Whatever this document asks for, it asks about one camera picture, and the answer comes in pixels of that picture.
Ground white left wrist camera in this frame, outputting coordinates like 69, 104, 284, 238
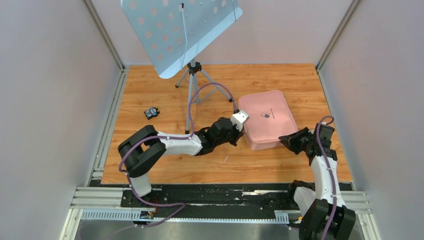
230, 110, 249, 132

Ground pink medicine kit case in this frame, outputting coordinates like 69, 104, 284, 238
238, 90, 298, 151

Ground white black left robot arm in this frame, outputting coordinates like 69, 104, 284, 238
117, 112, 249, 207

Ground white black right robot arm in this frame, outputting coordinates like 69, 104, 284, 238
279, 123, 356, 240

